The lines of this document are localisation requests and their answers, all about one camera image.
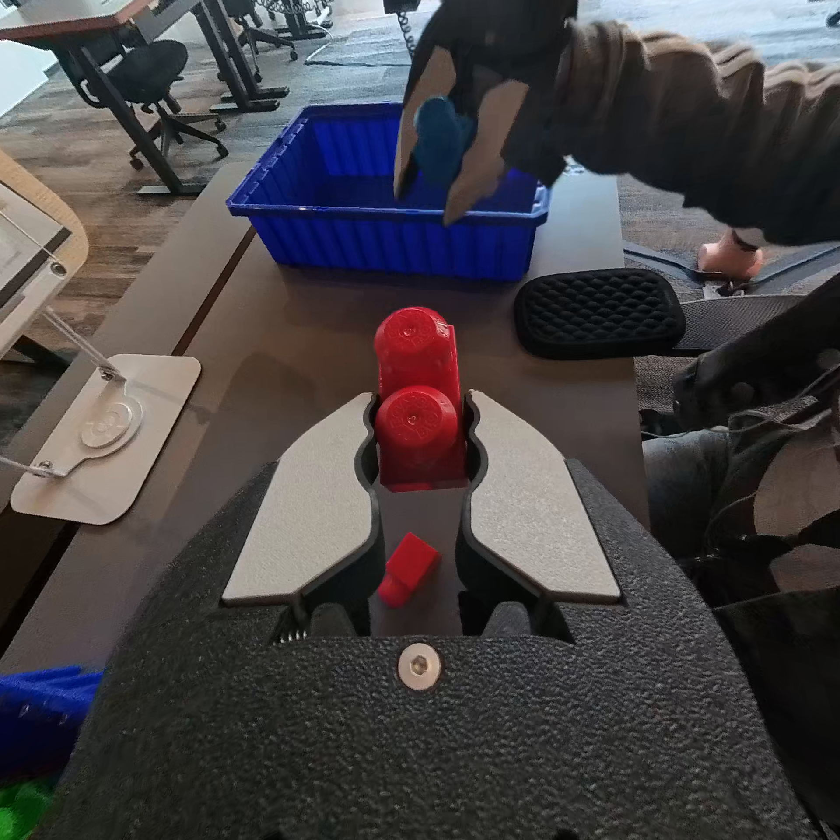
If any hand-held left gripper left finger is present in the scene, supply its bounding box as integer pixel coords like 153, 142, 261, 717
221, 392, 387, 607

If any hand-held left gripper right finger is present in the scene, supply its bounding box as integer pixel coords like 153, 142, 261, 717
456, 390, 623, 605

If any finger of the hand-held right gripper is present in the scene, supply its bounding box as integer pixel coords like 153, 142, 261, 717
444, 73, 535, 227
393, 46, 460, 200

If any blue building block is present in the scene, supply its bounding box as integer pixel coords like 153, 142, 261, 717
414, 96, 477, 185

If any blue plastic bin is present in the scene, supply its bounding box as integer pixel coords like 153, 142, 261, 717
226, 103, 552, 283
0, 666, 106, 840

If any red two-stud building block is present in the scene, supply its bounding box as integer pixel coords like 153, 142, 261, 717
373, 306, 468, 489

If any green building block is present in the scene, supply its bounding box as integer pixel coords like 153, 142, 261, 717
0, 777, 67, 840

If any black textured wrist rest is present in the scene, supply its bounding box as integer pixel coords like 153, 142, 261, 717
512, 267, 687, 361

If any person's leg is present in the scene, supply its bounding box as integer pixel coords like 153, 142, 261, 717
641, 276, 840, 815

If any black office chair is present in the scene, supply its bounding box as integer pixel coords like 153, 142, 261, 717
624, 237, 840, 355
73, 40, 231, 172

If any wooden office desk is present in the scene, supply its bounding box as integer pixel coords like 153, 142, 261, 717
0, 0, 283, 198

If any printed instruction sheet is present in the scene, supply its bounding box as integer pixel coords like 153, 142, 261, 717
0, 184, 67, 316

